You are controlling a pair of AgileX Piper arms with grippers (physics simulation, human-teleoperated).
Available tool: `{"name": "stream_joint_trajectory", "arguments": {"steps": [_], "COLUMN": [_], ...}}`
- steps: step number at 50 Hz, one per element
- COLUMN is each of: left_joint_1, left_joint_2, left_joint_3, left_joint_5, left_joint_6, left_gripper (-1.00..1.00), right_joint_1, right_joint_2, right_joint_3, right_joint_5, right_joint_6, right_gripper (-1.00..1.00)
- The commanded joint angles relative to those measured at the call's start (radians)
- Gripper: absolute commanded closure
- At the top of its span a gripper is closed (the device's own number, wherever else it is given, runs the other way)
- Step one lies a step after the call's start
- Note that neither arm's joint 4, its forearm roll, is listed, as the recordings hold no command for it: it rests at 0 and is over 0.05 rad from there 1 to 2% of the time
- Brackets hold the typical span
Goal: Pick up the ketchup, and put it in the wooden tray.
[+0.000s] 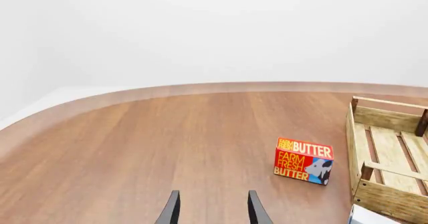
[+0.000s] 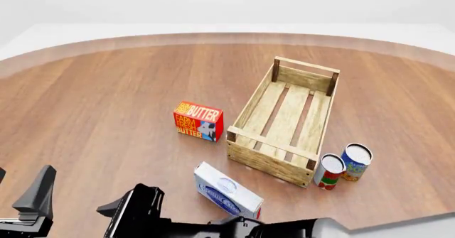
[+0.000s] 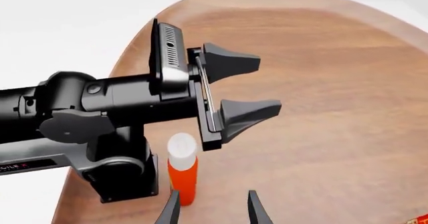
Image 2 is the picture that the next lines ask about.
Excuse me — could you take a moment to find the white and blue box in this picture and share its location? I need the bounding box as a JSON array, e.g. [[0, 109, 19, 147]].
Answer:
[[193, 161, 264, 220]]

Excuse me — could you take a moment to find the red butter box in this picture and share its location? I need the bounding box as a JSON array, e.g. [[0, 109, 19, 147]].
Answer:
[[173, 100, 224, 143]]

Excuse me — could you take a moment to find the wooden slat tray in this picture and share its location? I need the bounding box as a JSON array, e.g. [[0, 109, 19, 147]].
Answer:
[[226, 55, 341, 188]]

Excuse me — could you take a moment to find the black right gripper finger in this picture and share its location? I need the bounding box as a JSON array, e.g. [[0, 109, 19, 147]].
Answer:
[[96, 190, 134, 219]]

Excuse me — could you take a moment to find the blue soup tin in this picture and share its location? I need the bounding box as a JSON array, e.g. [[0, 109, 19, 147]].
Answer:
[[341, 142, 373, 183]]

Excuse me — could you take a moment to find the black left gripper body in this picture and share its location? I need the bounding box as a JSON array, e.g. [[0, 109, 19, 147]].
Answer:
[[0, 212, 55, 238]]

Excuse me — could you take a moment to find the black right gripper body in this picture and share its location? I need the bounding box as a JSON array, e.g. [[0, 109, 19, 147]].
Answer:
[[104, 183, 172, 238]]

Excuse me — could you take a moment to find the tin with tomato print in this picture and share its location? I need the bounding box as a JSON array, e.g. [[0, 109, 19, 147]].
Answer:
[[313, 153, 347, 191]]

